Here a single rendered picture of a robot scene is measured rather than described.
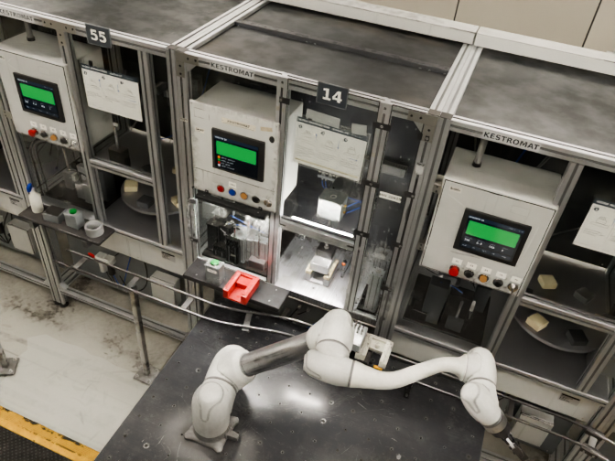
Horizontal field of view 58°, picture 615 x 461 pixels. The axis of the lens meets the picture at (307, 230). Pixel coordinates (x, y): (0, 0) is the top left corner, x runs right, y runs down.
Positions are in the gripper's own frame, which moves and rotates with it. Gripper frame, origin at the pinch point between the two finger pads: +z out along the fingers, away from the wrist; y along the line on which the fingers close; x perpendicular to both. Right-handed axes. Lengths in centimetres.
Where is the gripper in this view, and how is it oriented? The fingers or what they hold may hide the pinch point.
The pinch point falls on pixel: (521, 454)
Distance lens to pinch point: 241.5
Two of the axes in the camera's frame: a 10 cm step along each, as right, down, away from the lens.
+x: -8.0, 5.8, 1.6
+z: 5.9, 7.0, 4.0
